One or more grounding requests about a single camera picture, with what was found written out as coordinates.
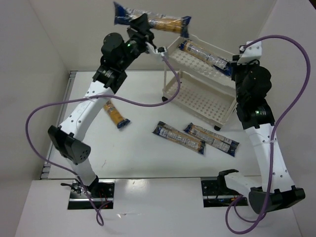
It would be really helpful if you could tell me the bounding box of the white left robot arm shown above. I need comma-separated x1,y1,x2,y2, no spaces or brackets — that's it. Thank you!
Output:
48,13,154,191

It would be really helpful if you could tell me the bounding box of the spaghetti bag blue yellow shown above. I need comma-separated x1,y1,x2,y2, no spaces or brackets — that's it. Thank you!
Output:
114,2,191,38
103,100,131,129

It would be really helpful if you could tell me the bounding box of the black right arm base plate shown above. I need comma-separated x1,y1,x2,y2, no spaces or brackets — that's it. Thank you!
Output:
200,177,239,208

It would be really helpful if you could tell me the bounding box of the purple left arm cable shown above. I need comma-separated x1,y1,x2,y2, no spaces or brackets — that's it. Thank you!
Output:
26,55,184,227

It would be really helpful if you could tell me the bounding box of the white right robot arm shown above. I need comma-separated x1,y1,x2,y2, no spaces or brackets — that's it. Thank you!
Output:
217,60,306,214

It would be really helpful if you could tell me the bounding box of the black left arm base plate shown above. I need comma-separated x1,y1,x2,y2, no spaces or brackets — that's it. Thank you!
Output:
68,179,115,210

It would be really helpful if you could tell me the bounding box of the spaghetti bag label side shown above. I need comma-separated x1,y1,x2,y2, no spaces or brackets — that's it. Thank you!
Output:
178,39,232,76
183,123,239,157
153,121,205,155

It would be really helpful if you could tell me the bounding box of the cream two-tier rolling cart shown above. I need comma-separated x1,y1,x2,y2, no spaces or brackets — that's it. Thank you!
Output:
167,37,237,131

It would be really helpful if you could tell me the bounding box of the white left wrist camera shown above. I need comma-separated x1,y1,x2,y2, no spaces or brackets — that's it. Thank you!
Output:
146,42,168,63

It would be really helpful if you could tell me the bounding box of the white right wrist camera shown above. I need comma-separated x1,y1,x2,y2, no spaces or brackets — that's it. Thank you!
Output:
231,41,262,65

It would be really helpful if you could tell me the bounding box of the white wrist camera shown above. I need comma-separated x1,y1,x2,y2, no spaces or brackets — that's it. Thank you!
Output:
146,42,168,63
231,41,262,65

